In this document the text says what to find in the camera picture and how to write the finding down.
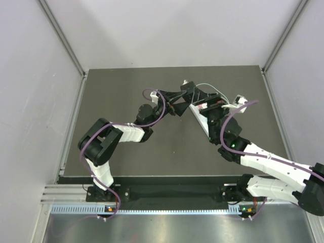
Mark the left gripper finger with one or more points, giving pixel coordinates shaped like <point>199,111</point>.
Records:
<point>180,108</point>
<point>172,96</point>

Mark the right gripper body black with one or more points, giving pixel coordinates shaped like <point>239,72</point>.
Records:
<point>217,108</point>

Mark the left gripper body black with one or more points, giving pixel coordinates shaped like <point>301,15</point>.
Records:
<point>169,108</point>

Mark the black cube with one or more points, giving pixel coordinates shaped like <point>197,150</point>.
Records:
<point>188,87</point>

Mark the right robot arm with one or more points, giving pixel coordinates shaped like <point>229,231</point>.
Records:
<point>290,181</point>

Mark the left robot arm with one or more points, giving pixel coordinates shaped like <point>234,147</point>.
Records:
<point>100,141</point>

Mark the white power strip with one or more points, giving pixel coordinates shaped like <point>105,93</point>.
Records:
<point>203,121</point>

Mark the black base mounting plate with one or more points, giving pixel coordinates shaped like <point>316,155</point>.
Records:
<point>172,192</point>

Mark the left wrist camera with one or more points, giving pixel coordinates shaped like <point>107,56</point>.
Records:
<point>155,97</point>

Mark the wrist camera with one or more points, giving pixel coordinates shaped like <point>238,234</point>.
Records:
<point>155,97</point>
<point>238,102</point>

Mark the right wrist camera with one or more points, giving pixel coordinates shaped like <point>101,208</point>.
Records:
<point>238,102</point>

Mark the slotted cable duct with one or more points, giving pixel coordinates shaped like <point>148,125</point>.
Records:
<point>108,210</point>

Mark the aluminium front rail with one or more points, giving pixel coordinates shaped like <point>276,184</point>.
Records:
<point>64,194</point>

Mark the right aluminium frame post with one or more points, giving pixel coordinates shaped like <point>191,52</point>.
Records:
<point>298,11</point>

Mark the aluminium frame post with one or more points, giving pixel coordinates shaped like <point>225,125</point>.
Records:
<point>61,36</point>
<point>298,11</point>

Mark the left aluminium frame post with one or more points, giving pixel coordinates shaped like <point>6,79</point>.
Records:
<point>61,36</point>

